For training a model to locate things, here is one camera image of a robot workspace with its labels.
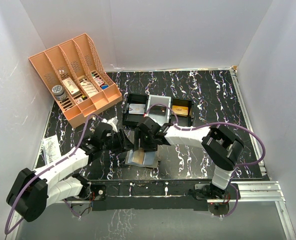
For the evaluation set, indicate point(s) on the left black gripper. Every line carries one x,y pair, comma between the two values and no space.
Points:
123,141

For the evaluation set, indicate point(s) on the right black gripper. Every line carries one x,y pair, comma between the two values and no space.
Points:
148,148

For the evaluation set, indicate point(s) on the tan card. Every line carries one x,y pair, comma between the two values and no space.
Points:
138,156

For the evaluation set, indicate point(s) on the grey leather card holder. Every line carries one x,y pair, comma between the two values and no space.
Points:
151,160

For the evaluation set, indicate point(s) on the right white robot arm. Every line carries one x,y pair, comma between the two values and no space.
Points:
222,145

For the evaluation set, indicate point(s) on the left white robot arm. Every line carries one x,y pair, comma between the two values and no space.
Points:
34,190

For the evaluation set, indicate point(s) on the silver credit card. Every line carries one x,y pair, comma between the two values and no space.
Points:
136,109

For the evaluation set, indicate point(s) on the black left card tray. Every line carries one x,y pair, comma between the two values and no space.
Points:
128,119

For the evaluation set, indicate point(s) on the black card tray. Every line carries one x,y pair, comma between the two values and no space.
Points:
128,119
184,121

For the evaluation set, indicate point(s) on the white middle card tray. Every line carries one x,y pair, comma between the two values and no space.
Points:
159,100

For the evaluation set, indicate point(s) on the gold credit card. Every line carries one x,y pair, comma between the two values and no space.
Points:
180,110

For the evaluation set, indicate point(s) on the black right card tray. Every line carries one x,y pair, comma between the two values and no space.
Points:
184,121

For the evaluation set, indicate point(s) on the white label card stack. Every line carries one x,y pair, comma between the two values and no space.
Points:
88,87

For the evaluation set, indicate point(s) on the blue small object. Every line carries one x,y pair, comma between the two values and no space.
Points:
104,86

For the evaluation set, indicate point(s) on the small colourful packet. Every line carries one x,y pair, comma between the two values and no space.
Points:
97,79

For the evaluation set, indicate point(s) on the white red box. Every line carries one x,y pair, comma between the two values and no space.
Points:
71,86

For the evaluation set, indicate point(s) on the white patterned paper sheet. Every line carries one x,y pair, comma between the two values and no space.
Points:
51,149

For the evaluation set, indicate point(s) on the round patterned tin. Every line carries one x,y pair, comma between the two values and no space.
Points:
59,92

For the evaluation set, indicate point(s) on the orange plastic file organizer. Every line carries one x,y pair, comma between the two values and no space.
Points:
76,59

